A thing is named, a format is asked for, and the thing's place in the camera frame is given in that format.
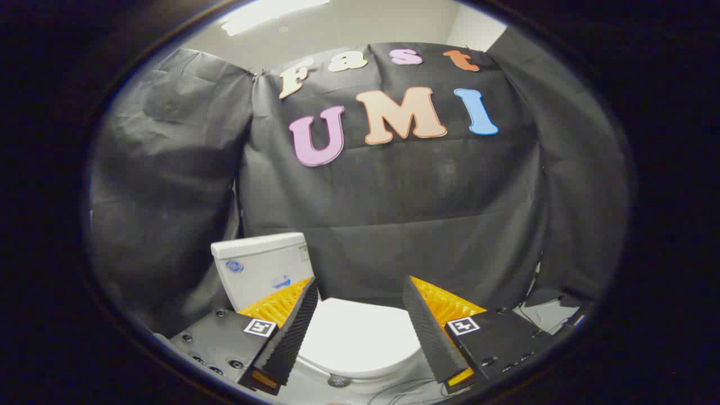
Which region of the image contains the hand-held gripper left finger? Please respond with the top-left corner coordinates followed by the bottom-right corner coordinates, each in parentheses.
top-left (169, 276), bottom-right (320, 396)

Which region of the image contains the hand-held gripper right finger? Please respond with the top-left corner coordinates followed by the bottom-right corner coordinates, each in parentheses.
top-left (402, 275), bottom-right (557, 394)

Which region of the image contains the white toilet tank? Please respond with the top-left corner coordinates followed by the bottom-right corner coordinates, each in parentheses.
top-left (211, 232), bottom-right (316, 312)

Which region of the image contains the white toilet bowl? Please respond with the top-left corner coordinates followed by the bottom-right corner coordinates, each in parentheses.
top-left (280, 348), bottom-right (451, 405)

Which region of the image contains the black backdrop cloth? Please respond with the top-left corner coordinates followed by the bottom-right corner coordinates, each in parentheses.
top-left (87, 28), bottom-right (631, 338)

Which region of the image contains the ceiling light panel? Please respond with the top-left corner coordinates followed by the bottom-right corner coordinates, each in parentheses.
top-left (219, 0), bottom-right (331, 37)

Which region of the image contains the thin black cable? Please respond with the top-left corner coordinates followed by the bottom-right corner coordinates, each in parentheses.
top-left (367, 378), bottom-right (451, 405)

